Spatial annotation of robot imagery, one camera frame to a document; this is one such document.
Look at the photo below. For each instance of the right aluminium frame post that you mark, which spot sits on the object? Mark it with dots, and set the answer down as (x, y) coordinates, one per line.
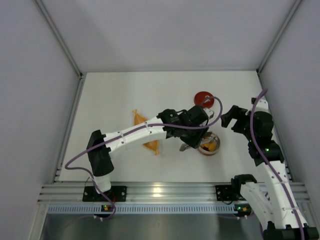
(279, 34)

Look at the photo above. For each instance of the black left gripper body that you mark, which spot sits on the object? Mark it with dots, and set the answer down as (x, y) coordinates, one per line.
(194, 141)

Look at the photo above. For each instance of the grey aluminium frame post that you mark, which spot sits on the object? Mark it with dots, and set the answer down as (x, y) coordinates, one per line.
(57, 35)

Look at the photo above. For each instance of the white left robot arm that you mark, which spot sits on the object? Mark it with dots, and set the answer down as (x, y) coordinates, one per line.
(103, 148)

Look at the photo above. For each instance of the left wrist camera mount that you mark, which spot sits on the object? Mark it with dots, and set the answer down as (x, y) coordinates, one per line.
(210, 113)

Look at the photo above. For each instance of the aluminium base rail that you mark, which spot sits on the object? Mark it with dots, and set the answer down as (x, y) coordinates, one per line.
(136, 192)

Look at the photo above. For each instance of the round steel lunch box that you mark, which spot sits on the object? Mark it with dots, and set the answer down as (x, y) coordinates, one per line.
(209, 137)

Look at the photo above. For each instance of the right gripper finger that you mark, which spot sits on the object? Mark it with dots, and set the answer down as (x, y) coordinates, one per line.
(236, 126)
(233, 113)

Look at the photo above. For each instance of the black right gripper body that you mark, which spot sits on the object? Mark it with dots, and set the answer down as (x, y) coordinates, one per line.
(233, 117)

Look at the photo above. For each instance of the red round lid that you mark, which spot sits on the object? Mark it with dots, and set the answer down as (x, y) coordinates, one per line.
(204, 99)

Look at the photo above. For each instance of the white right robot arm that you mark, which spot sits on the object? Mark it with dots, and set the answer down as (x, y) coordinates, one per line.
(277, 210)

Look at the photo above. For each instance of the slotted grey cable duct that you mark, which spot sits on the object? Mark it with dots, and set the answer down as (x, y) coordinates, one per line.
(145, 208)

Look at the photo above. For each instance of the woven fish-shaped basket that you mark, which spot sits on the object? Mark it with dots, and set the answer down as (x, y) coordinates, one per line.
(152, 145)

